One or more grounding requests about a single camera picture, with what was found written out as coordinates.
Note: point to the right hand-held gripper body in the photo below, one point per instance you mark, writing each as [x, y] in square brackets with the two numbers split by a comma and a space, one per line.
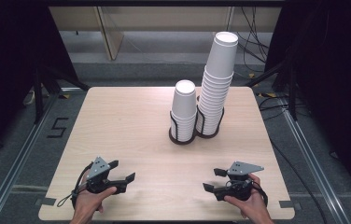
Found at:
[240, 183]

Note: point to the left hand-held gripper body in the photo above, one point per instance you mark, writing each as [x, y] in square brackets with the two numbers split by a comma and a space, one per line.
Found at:
[98, 169]

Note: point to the person's right hand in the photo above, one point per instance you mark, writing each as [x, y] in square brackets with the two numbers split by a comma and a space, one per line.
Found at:
[253, 205]

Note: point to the person's left hand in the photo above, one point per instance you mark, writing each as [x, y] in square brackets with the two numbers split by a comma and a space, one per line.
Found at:
[88, 203]

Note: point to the short stack of white cups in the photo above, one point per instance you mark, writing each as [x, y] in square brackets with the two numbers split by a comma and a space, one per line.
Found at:
[183, 105]

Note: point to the tall stack of white cups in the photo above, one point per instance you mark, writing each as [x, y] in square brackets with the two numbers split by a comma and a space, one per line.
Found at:
[218, 77]

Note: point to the black metal stand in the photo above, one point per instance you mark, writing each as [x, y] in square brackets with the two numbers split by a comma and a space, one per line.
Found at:
[292, 93]
[38, 93]

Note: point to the yellow tape piece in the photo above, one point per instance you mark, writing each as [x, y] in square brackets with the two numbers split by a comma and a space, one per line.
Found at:
[251, 75]

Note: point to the beige wooden panel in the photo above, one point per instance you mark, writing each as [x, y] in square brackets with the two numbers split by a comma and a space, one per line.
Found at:
[109, 31]

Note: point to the dark curtain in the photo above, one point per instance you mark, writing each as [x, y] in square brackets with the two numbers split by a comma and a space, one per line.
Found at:
[338, 77]
[5, 62]

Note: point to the aluminium floor rail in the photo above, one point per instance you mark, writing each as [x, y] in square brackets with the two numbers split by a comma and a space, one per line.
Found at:
[316, 161]
[15, 168]

